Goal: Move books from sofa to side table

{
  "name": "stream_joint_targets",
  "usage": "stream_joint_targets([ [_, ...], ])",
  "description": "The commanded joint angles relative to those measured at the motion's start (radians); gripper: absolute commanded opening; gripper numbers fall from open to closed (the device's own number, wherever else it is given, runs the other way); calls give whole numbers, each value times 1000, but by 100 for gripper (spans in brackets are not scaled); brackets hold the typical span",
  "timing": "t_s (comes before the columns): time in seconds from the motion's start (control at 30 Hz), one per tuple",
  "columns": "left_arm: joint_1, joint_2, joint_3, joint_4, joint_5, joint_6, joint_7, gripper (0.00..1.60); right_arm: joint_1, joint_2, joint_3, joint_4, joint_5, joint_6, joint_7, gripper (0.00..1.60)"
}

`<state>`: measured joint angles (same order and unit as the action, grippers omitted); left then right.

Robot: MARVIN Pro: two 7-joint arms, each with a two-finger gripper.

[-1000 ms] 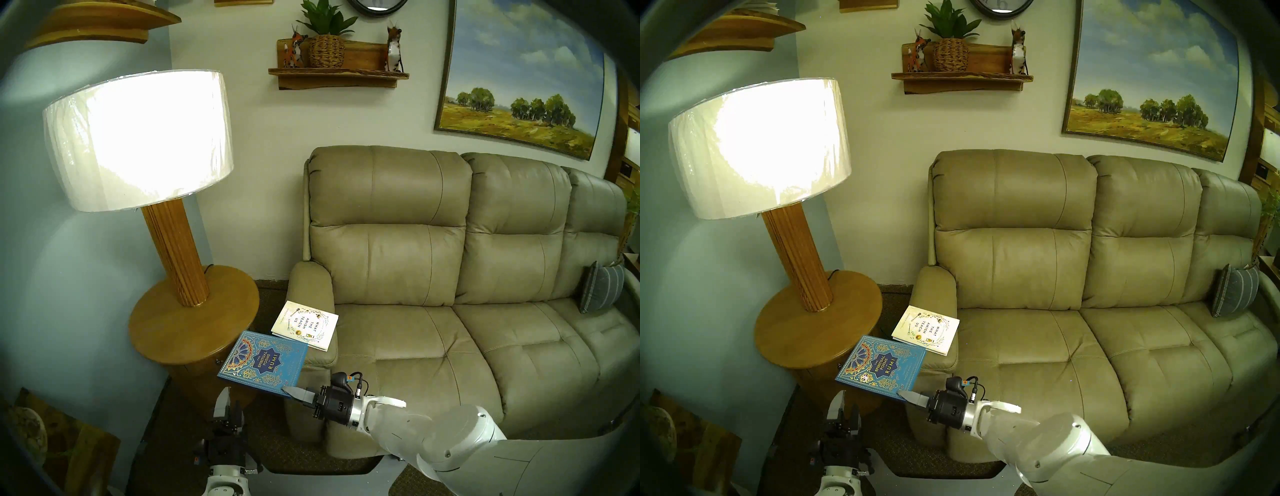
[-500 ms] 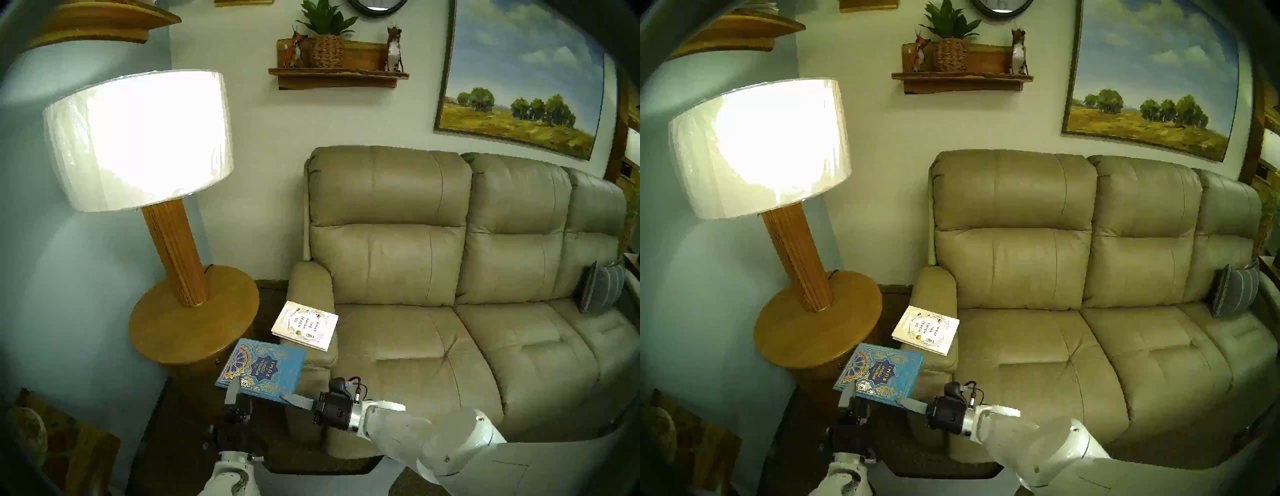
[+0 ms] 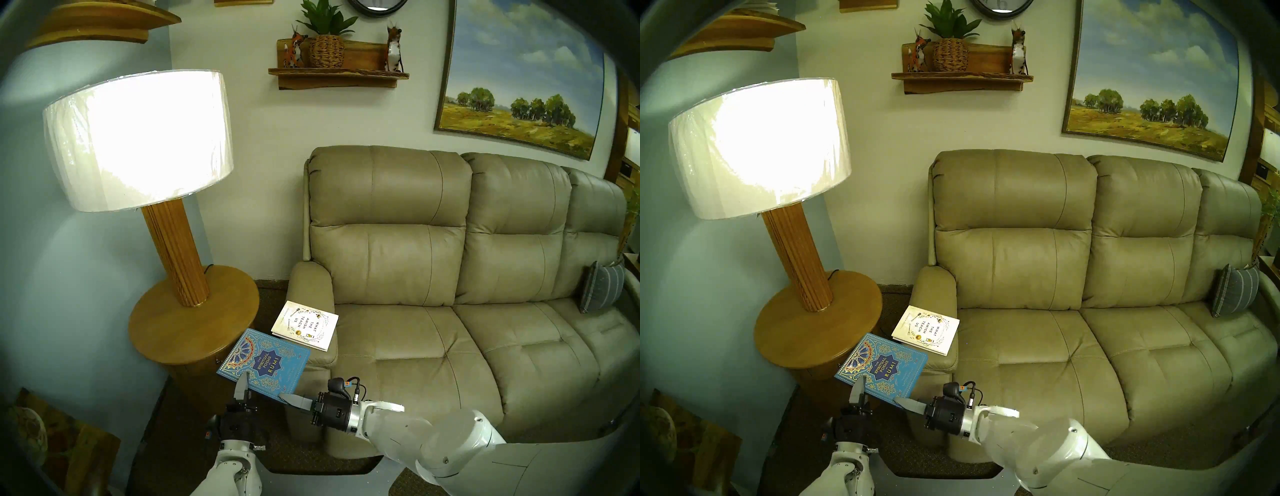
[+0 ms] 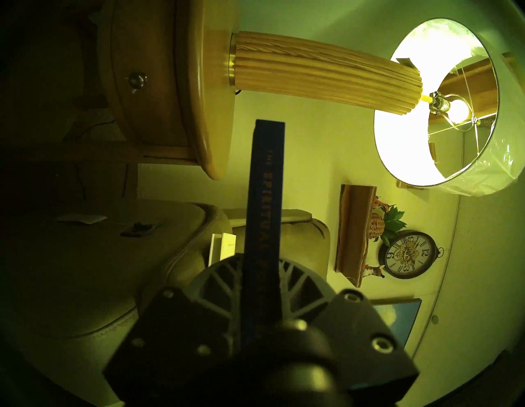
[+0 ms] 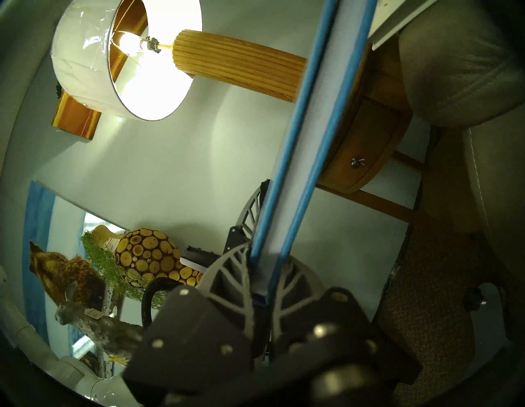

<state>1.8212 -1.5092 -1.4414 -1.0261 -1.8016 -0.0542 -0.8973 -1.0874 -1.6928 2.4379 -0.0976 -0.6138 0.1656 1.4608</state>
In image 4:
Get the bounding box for beige leather sofa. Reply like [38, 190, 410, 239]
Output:
[0, 199, 331, 407]

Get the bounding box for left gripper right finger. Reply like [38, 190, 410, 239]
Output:
[281, 259, 420, 405]

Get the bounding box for table lamp with wooden column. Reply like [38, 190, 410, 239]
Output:
[228, 17, 521, 197]

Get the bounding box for live-edge wooden wall shelf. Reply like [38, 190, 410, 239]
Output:
[334, 184, 378, 288]

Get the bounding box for round wall clock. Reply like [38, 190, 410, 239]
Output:
[378, 230, 445, 280]

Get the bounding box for plant in wicker pot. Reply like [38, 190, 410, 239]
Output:
[368, 205, 407, 247]

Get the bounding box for round wooden side table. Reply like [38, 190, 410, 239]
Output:
[57, 0, 240, 181]

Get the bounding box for framed landscape painting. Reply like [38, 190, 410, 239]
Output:
[369, 298, 423, 349]

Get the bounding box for blue Rumi poems book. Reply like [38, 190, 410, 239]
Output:
[240, 119, 285, 349]

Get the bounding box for black sofa switch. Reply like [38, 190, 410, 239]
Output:
[120, 222, 160, 238]

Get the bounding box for white sofa tag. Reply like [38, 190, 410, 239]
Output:
[55, 213, 108, 225]

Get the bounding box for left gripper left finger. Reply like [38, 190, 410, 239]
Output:
[103, 254, 246, 407]

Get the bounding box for cream Amish hardcover book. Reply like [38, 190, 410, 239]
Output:
[208, 233, 236, 267]

